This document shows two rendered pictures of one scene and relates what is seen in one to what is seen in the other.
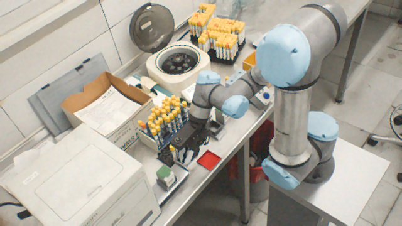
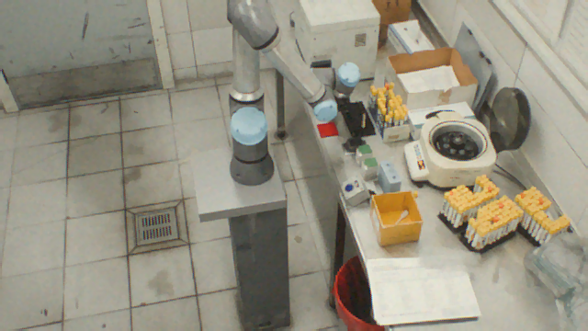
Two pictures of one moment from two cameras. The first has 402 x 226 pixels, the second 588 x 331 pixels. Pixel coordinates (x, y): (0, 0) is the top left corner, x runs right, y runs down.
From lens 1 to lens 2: 224 cm
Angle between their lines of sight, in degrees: 72
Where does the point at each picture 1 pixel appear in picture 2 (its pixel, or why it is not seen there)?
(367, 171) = (209, 194)
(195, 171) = not seen: hidden behind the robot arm
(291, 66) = not seen: outside the picture
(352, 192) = (207, 173)
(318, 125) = (246, 116)
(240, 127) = (342, 167)
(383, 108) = not seen: outside the picture
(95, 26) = (512, 55)
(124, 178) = (308, 15)
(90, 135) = (361, 14)
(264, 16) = (519, 315)
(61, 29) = (499, 17)
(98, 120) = (429, 77)
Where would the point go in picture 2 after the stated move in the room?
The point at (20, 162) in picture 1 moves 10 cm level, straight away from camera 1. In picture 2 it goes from (413, 25) to (435, 23)
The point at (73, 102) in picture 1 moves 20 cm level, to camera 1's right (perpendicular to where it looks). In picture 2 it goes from (457, 60) to (438, 87)
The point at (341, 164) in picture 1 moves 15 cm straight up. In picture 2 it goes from (231, 185) to (227, 154)
